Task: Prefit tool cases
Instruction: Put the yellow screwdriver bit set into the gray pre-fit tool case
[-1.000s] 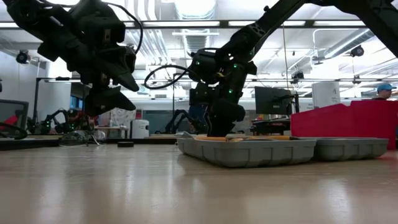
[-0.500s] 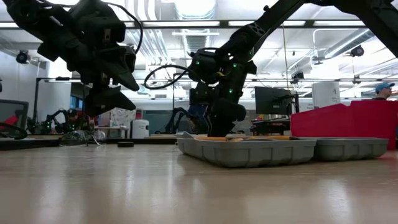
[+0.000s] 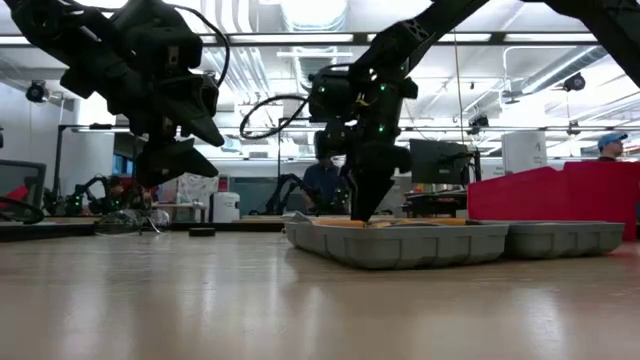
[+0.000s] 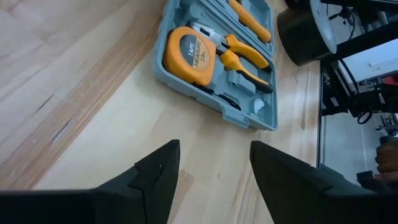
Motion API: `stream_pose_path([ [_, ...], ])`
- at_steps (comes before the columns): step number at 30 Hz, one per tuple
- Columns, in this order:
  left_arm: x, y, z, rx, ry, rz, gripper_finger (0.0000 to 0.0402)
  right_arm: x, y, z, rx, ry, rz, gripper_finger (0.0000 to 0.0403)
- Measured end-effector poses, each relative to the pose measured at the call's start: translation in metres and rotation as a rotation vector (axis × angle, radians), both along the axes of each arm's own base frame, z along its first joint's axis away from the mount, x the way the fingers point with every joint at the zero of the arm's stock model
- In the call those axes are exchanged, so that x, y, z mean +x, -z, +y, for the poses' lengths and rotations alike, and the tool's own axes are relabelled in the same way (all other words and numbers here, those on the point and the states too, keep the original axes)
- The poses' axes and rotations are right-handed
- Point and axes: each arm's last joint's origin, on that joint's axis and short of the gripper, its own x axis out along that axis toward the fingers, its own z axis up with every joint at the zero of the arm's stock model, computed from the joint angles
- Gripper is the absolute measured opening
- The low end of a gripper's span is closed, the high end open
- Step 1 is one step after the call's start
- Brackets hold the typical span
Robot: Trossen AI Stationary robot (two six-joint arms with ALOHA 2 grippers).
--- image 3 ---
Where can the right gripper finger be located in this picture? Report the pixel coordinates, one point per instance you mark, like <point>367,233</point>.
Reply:
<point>370,195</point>
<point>351,192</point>

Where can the white patterned board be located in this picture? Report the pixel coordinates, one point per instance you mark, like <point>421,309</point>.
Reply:
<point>197,192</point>

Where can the blue-grey plastic tool case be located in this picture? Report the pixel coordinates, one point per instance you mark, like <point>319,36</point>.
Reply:
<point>400,247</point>

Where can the black computer monitor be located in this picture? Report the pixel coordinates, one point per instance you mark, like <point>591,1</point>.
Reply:
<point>437,162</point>

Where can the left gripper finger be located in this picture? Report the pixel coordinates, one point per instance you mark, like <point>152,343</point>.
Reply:
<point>170,162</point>
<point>190,120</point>

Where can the white box with black front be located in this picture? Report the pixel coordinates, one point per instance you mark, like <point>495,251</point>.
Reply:
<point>227,207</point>

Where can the white pillar box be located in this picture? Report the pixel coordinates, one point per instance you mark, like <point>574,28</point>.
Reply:
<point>524,152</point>

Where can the person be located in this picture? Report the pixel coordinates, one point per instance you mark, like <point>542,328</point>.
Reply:
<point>612,146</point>
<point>322,182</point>

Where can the dark equipment desk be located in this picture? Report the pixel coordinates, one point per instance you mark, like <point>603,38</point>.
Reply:
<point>435,202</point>

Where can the black background robot arms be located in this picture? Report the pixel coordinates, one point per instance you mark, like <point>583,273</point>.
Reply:
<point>282,192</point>

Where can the grey office chair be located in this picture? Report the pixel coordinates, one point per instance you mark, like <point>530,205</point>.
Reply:
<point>30,175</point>

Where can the black ceiling camera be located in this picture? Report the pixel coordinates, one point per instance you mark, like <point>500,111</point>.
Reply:
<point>575,82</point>
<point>36,91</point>

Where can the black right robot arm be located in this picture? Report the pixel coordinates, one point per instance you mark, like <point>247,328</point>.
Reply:
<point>425,30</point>

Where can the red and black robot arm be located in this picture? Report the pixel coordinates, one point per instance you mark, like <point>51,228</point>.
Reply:
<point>20,212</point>

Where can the red plastic bin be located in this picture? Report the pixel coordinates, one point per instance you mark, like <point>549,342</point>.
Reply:
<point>550,200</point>

